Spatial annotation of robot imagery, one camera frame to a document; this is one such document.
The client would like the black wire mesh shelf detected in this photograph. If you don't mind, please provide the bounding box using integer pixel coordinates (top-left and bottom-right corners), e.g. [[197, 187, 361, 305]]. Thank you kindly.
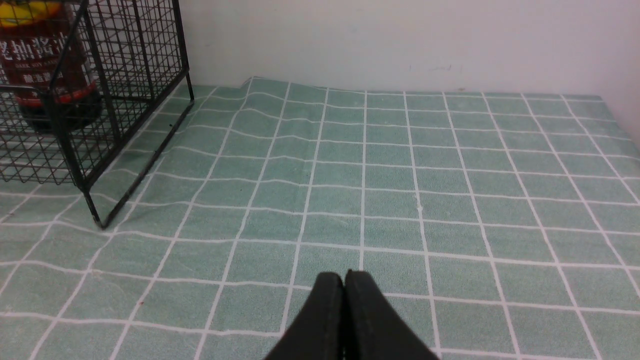
[[0, 0, 195, 229]]

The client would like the green checkered tablecloth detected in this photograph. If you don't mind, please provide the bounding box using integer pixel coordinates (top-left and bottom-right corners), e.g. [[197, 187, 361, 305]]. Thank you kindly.
[[1, 78, 640, 360]]

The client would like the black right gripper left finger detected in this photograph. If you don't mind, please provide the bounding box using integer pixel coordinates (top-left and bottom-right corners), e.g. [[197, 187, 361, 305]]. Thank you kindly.
[[265, 272, 345, 360]]

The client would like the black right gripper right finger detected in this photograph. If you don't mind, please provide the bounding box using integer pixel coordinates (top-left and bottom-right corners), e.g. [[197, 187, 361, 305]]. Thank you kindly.
[[343, 269, 438, 360]]

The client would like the soy sauce bottle red cap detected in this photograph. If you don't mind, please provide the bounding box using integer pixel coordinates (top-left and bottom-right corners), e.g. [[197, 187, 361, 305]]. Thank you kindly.
[[0, 0, 103, 133]]

